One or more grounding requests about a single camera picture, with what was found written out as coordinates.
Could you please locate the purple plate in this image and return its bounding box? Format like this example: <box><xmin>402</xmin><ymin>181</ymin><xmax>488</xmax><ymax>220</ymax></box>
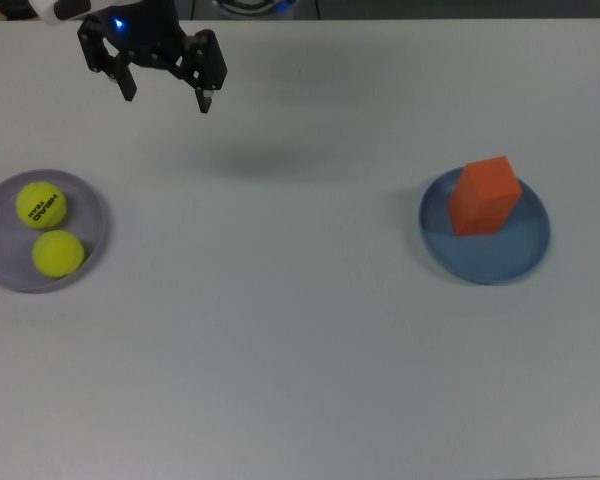
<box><xmin>0</xmin><ymin>168</ymin><xmax>109</xmax><ymax>294</ymax></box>

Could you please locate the blue plate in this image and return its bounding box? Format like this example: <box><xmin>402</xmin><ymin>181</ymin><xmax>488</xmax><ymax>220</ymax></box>
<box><xmin>418</xmin><ymin>166</ymin><xmax>552</xmax><ymax>286</ymax></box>

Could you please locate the orange foam cube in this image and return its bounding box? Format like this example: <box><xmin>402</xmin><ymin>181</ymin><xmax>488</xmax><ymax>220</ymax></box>
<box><xmin>447</xmin><ymin>182</ymin><xmax>514</xmax><ymax>237</ymax></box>
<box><xmin>454</xmin><ymin>155</ymin><xmax>524</xmax><ymax>221</ymax></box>

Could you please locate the yellow tennis ball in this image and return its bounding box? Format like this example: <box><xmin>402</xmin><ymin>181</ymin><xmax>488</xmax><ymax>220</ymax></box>
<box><xmin>15</xmin><ymin>181</ymin><xmax>68</xmax><ymax>230</ymax></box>
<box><xmin>32</xmin><ymin>229</ymin><xmax>86</xmax><ymax>279</ymax></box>

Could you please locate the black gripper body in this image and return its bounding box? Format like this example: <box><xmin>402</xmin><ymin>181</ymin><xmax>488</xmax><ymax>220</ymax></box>
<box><xmin>102</xmin><ymin>22</ymin><xmax>196</xmax><ymax>71</ymax></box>

